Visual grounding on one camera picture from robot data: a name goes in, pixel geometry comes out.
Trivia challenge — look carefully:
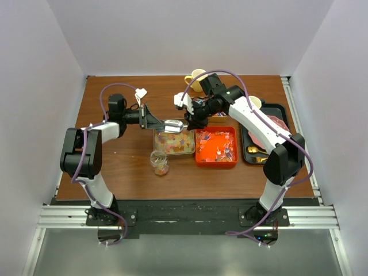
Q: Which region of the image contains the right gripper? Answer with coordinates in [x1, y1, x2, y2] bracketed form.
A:
[185, 97, 221, 131]

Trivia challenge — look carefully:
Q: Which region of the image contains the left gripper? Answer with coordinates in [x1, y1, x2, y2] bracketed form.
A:
[121, 103, 165, 129]

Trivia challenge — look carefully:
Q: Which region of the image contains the metal scoop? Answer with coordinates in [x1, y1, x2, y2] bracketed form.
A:
[163, 120, 188, 134]

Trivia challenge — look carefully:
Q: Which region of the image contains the clear plastic jar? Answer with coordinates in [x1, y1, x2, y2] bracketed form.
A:
[150, 151, 169, 176]

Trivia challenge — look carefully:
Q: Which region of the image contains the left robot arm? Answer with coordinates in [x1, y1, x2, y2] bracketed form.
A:
[60, 94, 165, 225]

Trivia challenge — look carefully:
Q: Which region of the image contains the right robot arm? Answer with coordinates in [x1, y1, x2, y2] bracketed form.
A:
[174, 70, 305, 226]

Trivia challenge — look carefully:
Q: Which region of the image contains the orange tray of candies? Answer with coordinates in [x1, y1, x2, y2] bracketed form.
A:
[195, 126, 239, 169]

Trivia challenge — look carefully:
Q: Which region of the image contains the gold tin of lollipops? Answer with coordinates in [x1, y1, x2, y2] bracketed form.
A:
[208, 112, 228, 123]

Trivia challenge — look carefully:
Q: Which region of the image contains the yellow mug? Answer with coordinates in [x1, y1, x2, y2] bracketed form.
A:
[184, 69, 208, 93]

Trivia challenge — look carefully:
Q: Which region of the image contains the silver tin of gummies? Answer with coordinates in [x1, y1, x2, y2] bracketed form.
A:
[153, 119, 196, 156]

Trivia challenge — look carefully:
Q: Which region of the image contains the dark green cup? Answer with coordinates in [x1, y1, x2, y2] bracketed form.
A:
[249, 95, 263, 109]

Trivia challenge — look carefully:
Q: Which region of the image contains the gold spoon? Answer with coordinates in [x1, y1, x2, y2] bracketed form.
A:
[246, 146, 267, 155]

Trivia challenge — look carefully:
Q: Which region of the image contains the gold fork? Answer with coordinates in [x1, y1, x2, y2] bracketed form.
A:
[247, 156, 268, 164]

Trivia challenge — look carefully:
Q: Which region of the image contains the black serving tray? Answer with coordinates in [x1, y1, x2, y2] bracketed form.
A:
[240, 103, 289, 165]

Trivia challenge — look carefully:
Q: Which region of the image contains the pink dotted plate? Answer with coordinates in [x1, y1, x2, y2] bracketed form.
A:
[248, 115, 290, 149]

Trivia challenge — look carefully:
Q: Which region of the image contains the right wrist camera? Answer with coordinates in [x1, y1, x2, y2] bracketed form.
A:
[174, 92, 193, 113]

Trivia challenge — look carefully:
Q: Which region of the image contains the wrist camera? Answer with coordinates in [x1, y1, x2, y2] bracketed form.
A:
[174, 92, 193, 113]
[135, 88, 148, 107]

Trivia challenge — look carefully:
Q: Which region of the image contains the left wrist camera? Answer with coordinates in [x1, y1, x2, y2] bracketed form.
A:
[135, 88, 148, 107]

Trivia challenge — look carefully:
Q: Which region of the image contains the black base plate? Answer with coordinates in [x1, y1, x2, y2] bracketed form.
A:
[85, 199, 289, 240]

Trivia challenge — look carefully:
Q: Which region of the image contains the aluminium rail frame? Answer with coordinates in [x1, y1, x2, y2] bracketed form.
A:
[21, 75, 353, 276]

